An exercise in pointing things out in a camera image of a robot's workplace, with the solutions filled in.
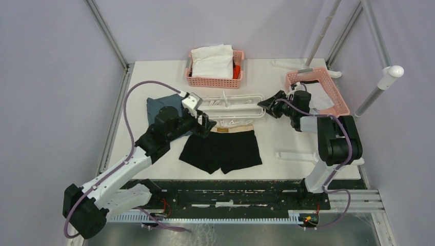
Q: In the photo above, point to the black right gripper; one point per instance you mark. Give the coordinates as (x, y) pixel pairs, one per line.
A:
(273, 109)

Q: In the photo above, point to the light grey underwear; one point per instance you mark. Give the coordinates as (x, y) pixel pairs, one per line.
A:
(320, 100)

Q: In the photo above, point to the metal drying rack stand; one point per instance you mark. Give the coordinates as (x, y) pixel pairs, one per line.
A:
(390, 72)

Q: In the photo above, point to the pink basket with white cloth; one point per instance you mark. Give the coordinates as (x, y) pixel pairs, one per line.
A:
(238, 59)

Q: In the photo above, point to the black underwear beige waistband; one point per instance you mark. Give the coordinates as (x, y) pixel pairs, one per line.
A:
(225, 149)

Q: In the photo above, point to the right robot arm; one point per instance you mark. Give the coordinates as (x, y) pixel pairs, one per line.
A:
(338, 139)

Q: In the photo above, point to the pink basket with underwear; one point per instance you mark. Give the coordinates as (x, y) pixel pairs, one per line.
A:
(320, 75)

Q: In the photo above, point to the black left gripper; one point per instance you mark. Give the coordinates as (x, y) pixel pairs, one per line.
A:
(206, 125)

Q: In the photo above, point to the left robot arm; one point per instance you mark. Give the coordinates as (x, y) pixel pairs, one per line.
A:
(87, 208)

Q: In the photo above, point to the folded blue-grey cloth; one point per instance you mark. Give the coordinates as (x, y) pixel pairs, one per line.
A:
(154, 105)

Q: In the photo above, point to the white crumpled cloth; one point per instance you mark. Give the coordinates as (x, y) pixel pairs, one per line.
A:
(213, 62)

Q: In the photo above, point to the white clip hanger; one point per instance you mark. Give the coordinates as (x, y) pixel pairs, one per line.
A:
(233, 110)

